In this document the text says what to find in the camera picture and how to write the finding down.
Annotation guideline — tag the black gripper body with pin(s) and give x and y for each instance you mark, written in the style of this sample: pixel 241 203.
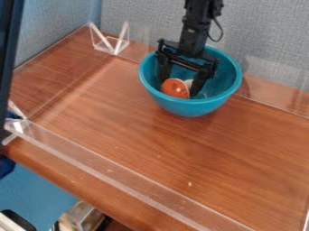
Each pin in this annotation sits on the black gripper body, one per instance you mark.
pixel 187 52

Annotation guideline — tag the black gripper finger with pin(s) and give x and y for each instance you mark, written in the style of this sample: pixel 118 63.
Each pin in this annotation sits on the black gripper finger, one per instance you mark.
pixel 198 82
pixel 163 69

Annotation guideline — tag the brown white toy mushroom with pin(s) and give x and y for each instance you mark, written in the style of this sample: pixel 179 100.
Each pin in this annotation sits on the brown white toy mushroom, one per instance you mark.
pixel 177 88

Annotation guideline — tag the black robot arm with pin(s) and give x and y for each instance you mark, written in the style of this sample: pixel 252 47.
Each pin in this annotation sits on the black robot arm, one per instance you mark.
pixel 201 9

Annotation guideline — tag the blue plastic bowl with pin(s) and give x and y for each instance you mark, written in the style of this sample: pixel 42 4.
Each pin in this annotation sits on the blue plastic bowl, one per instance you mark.
pixel 214 94

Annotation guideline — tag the clear acrylic back barrier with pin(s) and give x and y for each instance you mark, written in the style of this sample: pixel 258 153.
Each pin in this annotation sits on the clear acrylic back barrier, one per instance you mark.
pixel 262 91

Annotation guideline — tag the clear acrylic barrier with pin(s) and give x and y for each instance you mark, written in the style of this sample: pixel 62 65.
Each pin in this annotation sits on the clear acrylic barrier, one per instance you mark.
pixel 187 211
pixel 262 91

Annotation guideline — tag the clear acrylic front barrier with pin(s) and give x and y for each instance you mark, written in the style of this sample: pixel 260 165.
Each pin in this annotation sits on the clear acrylic front barrier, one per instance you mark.
pixel 187 211

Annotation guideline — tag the blue cloth object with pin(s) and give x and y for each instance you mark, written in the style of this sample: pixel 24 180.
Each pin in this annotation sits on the blue cloth object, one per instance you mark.
pixel 7 164

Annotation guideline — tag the metal object under table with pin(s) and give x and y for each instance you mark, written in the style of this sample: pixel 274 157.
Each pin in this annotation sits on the metal object under table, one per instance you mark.
pixel 80 218

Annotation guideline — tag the black white object bottom-left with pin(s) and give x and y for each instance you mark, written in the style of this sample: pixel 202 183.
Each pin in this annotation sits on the black white object bottom-left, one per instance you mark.
pixel 12 222

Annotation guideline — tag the clear acrylic corner bracket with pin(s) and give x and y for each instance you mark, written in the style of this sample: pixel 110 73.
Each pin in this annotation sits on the clear acrylic corner bracket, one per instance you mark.
pixel 108 44

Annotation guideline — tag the dark blue foreground post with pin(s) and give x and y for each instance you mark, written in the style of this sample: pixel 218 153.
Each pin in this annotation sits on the dark blue foreground post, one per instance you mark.
pixel 11 13

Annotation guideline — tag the clear acrylic left bracket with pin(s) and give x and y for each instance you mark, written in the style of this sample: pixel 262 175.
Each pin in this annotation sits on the clear acrylic left bracket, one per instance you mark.
pixel 13 123

